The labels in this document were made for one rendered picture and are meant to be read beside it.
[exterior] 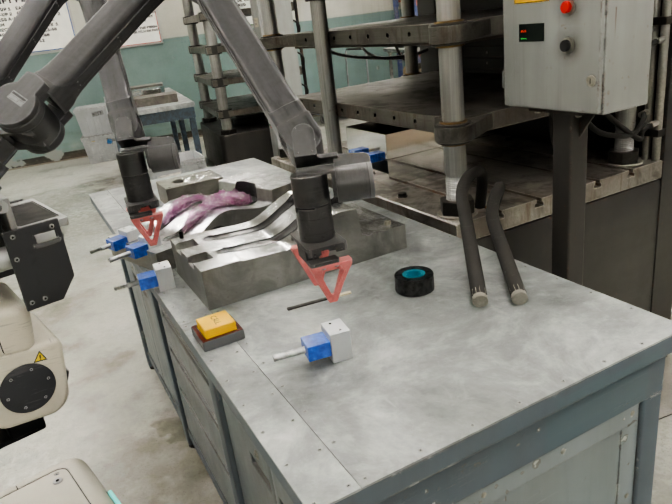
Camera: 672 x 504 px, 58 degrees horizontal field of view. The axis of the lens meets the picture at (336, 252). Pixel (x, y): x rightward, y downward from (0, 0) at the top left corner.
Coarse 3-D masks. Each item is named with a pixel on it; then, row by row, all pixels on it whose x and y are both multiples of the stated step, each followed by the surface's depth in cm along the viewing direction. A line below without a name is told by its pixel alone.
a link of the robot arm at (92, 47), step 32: (128, 0) 104; (160, 0) 108; (192, 0) 110; (96, 32) 102; (128, 32) 105; (64, 64) 100; (96, 64) 103; (0, 96) 96; (32, 96) 96; (64, 96) 101; (32, 128) 97; (64, 128) 105
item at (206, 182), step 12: (168, 180) 215; (180, 180) 215; (192, 180) 217; (204, 180) 208; (216, 180) 210; (168, 192) 203; (180, 192) 205; (192, 192) 207; (204, 192) 209; (216, 192) 211
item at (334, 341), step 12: (324, 324) 105; (336, 324) 104; (312, 336) 104; (324, 336) 103; (336, 336) 101; (348, 336) 102; (300, 348) 102; (312, 348) 101; (324, 348) 102; (336, 348) 102; (348, 348) 103; (276, 360) 101; (312, 360) 102; (336, 360) 103
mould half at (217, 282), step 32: (288, 192) 157; (256, 224) 151; (288, 224) 143; (352, 224) 139; (384, 224) 147; (224, 256) 131; (256, 256) 130; (288, 256) 133; (352, 256) 141; (192, 288) 138; (224, 288) 128; (256, 288) 132
